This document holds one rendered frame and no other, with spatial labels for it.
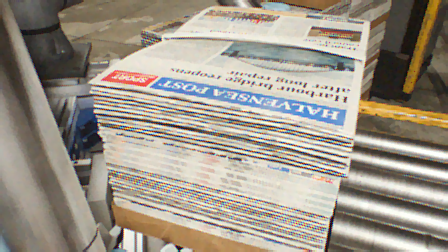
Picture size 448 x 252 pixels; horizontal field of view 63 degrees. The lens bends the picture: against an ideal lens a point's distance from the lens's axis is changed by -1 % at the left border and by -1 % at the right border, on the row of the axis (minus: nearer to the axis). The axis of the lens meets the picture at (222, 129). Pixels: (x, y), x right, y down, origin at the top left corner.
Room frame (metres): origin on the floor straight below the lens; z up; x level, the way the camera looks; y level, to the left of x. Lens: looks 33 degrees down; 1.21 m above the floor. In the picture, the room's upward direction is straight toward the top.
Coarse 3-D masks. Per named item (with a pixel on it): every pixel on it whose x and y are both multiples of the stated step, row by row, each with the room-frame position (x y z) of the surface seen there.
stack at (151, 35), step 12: (264, 0) 1.56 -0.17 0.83; (348, 0) 1.59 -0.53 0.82; (360, 0) 1.69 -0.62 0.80; (372, 0) 1.84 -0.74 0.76; (312, 12) 1.38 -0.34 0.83; (324, 12) 1.41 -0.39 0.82; (336, 12) 1.50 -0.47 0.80; (348, 12) 1.61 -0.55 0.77; (360, 12) 1.72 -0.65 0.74; (156, 24) 1.23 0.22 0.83; (168, 24) 1.23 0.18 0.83; (180, 24) 1.23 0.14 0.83; (144, 36) 1.17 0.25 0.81; (156, 36) 1.13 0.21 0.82; (144, 48) 1.18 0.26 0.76
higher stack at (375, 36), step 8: (376, 0) 1.86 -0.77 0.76; (384, 0) 1.97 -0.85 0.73; (376, 8) 1.87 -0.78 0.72; (384, 8) 1.98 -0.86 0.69; (376, 16) 1.89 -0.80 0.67; (384, 24) 2.05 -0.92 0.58; (376, 32) 1.95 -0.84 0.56; (368, 40) 1.88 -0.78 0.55; (376, 40) 1.97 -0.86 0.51; (368, 48) 1.88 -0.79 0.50; (376, 48) 2.01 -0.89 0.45; (368, 56) 1.93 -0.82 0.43; (368, 72) 1.97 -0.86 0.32; (368, 80) 2.00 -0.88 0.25; (368, 88) 2.04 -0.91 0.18; (368, 96) 2.05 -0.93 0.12
